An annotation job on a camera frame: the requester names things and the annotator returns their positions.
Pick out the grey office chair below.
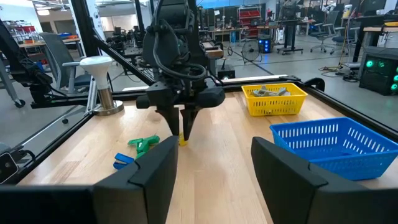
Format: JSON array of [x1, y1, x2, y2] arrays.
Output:
[[39, 32, 93, 94]]

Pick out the dark office chair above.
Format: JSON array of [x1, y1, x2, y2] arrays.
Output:
[[309, 11, 338, 54], [331, 26, 357, 57]]

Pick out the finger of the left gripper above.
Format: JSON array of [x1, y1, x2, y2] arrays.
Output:
[[180, 105, 200, 142], [156, 106, 181, 137]]

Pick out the black floor fan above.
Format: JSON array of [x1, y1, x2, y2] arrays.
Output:
[[241, 39, 262, 63]]

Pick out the wooden workbench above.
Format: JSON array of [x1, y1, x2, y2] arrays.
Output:
[[201, 42, 224, 68]]

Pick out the red storage shelving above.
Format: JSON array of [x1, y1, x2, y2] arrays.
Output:
[[238, 6, 262, 37]]

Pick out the black standing desk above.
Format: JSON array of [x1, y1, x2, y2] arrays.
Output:
[[275, 19, 317, 56]]

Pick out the grey table-level camera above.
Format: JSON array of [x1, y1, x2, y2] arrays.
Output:
[[0, 152, 19, 184]]

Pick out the grey chair leg with caster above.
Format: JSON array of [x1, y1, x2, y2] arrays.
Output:
[[0, 73, 26, 109]]

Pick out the black computer with lights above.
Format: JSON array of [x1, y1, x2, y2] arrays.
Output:
[[257, 36, 273, 54]]

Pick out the green stapler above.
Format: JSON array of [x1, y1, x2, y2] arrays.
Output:
[[135, 141, 150, 160], [127, 134, 161, 147]]

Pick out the floor cable bundle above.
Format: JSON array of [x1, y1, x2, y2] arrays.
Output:
[[318, 62, 360, 83]]

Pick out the small black box blue light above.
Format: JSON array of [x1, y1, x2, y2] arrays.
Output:
[[217, 64, 236, 80]]

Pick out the blue stapler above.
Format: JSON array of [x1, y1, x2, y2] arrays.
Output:
[[113, 152, 135, 170]]

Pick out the yellow plastic basket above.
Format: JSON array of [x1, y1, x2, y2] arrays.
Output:
[[241, 82, 308, 117]]

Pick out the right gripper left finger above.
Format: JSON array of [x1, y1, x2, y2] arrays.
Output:
[[0, 136, 179, 224]]

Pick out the white dome lamp brass base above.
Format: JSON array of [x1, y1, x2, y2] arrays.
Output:
[[79, 55, 124, 117]]

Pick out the white plastic jug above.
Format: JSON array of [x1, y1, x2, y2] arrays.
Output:
[[341, 3, 353, 19]]

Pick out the wooden table with bins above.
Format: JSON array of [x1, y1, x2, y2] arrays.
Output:
[[0, 18, 81, 63]]

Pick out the computer tower green fans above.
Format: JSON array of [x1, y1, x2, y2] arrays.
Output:
[[358, 46, 398, 96]]

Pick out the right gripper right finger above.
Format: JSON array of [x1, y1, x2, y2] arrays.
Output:
[[251, 136, 398, 224]]

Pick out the black metal table frame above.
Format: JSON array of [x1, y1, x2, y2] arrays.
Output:
[[0, 0, 398, 185]]

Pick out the blue plastic basket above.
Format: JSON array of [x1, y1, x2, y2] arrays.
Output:
[[269, 116, 398, 181]]

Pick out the black desk wooden top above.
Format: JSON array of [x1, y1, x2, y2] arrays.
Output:
[[351, 14, 398, 63]]

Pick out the black bracket with cables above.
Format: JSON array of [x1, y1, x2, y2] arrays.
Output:
[[12, 57, 63, 105]]

